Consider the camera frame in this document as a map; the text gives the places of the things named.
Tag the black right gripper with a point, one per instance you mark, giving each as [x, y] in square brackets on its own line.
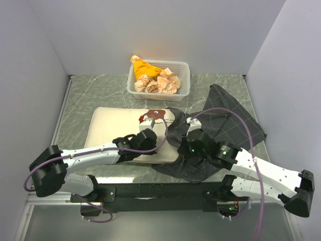
[182, 149]

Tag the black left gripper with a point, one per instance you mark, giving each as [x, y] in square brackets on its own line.
[151, 152]

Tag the dark grey checked pillowcase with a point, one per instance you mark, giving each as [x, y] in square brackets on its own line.
[225, 119]

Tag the cream bear print pillow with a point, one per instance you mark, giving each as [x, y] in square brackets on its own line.
[110, 123]

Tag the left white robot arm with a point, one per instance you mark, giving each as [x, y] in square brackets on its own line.
[54, 169]

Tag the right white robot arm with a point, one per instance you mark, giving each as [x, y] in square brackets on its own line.
[292, 189]

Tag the orange patterned pillowcase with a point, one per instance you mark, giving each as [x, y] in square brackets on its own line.
[152, 79]

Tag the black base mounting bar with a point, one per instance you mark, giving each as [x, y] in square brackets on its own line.
[164, 196]

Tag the white plastic basket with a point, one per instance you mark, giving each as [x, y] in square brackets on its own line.
[181, 69]

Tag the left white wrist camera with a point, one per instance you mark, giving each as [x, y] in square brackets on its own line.
[146, 123]

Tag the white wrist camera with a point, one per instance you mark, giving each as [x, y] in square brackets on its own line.
[193, 124]
[146, 123]

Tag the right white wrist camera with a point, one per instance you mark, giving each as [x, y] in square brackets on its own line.
[193, 124]

